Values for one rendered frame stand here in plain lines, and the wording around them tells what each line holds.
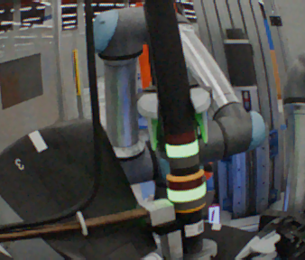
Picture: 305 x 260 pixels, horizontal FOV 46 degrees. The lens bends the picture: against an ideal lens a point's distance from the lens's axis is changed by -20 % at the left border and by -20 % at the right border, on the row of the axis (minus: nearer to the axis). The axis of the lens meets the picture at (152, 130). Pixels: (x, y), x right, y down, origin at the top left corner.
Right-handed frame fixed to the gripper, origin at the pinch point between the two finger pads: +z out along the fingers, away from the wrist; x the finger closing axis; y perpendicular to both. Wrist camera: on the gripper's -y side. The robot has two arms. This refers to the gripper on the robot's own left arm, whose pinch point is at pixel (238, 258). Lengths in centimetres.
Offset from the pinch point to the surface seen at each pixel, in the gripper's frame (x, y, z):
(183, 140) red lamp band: -25.7, 2.9, 11.7
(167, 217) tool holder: -17.3, 3.6, 14.8
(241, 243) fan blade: 0.9, -5.4, -4.3
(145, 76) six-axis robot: 42, -368, -154
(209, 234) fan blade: -0.3, -11.7, -0.9
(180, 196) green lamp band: -19.4, 3.4, 12.9
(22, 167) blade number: -23.0, -8.3, 29.6
